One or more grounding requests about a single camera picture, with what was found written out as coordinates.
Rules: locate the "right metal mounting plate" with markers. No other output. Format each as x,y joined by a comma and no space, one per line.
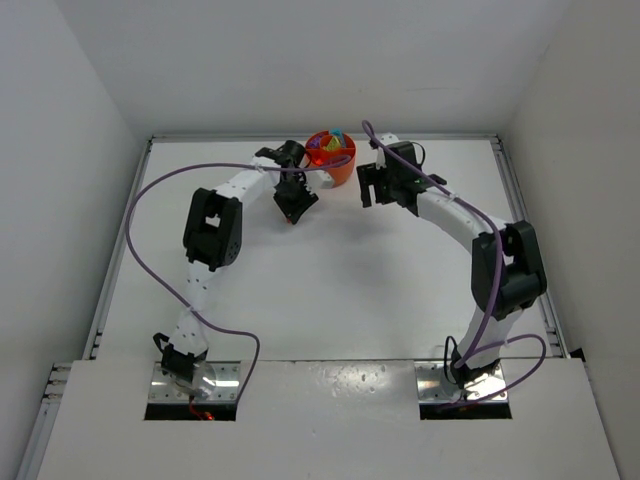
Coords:
434,389

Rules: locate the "orange divided round container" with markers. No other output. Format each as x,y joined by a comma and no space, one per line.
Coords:
339,164

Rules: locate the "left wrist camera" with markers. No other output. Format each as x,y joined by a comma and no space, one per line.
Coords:
320,180

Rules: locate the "green lego brick upside-down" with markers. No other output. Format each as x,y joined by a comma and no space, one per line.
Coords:
334,144

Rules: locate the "metal mounting plate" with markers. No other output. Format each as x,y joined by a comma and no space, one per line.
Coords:
434,389
212,383

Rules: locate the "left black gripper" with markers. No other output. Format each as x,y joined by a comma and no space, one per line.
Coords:
293,195

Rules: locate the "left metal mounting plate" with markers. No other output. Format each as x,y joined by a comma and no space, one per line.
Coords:
212,383

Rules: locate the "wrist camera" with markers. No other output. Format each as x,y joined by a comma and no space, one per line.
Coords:
320,180
380,144

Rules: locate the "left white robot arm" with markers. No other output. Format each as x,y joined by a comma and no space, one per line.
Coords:
213,240

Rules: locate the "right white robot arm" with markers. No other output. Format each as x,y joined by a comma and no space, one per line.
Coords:
507,272

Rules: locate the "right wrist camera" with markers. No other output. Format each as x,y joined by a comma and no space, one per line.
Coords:
380,144

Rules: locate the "long teal lego brick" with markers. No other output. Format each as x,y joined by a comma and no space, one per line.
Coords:
337,133

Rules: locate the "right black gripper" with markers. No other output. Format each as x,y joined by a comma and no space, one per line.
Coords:
376,181

